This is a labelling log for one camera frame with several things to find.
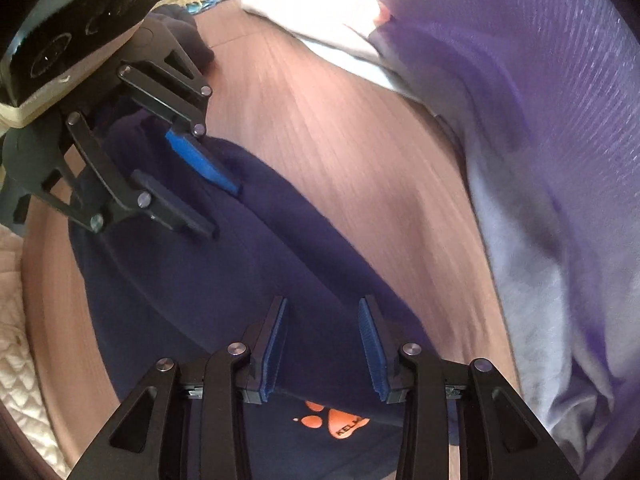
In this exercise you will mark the white quilted blanket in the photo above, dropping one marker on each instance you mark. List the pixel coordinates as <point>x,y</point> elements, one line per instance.
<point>20,360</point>

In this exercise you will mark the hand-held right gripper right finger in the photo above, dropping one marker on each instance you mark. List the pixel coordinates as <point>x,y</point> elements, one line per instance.
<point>372,352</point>

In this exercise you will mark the lavender purple garment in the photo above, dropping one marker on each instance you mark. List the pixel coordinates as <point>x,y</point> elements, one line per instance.
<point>525,110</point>

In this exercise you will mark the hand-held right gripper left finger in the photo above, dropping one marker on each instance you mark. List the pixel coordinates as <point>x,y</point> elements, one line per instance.
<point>275,347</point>

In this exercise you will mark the dark navy pants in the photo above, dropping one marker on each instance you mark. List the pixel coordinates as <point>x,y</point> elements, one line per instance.
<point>250,260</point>

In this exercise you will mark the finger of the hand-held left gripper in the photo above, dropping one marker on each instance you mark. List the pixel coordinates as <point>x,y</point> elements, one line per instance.
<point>175,210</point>
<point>205,162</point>

